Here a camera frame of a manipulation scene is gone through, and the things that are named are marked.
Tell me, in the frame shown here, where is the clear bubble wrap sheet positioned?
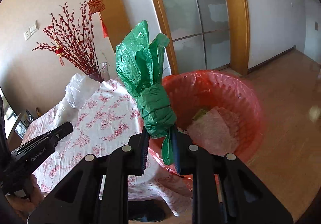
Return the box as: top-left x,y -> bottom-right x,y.
187,107 -> 239,156

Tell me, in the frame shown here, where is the light green paw-print bag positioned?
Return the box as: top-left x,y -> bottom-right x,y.
193,108 -> 209,120

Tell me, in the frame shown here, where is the dark green plastic bag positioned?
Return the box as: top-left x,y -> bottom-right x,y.
115,20 -> 177,165

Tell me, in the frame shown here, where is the red lined trash basket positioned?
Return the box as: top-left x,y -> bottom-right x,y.
147,69 -> 267,184

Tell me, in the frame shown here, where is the person's left hand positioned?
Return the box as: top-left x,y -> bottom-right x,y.
5,175 -> 45,214

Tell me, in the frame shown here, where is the flat screen television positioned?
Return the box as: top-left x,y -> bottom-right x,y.
0,90 -> 17,138

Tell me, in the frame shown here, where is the floral pink white tablecloth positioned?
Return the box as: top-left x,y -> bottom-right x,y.
33,79 -> 192,216

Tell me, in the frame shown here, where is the white foam wrap bundle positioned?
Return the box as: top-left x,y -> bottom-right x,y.
53,74 -> 100,127

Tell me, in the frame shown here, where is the red lantern ornament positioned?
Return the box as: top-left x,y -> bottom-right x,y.
55,46 -> 65,67

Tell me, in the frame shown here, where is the clear glass vase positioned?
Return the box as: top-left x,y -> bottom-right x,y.
88,62 -> 111,83

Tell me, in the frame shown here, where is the red berry branch bouquet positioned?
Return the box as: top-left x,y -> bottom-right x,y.
33,1 -> 99,75

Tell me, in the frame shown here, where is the hanging fu charm with tassel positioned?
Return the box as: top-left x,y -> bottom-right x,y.
88,0 -> 108,38

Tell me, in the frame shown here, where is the wooden framed glass door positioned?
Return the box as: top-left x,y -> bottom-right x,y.
152,0 -> 250,75

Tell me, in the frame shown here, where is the white wall socket switch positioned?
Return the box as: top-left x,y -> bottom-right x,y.
23,21 -> 39,41

